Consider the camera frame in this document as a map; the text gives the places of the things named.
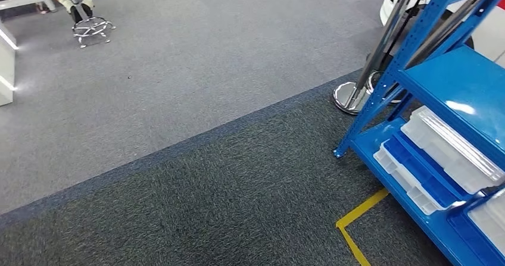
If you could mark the blue metal shelf rack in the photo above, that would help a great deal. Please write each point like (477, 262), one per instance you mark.
(461, 83)

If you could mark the chrome base stool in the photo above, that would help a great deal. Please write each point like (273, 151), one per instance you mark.
(92, 27)

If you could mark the black capped stanchion pole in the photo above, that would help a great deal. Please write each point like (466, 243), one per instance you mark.
(345, 96)
(442, 33)

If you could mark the seated person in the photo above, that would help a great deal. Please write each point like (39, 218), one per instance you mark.
(65, 2)

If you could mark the yellow floor tape square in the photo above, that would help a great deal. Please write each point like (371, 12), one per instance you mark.
(361, 211)

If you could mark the white lit counter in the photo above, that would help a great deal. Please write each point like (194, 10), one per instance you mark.
(6, 71)

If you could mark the white car red stripe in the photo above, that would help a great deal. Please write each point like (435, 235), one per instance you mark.
(489, 31)

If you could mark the wide blue plastic bin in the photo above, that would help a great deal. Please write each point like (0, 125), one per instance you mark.
(473, 240)

